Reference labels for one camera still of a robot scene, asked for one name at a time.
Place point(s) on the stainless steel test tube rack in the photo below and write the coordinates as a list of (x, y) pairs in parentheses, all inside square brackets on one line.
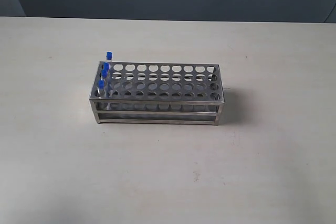
[(160, 93)]

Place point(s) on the blue-capped tube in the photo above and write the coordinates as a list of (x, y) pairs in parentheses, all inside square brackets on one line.
[(103, 94), (106, 68), (109, 57), (105, 78)]

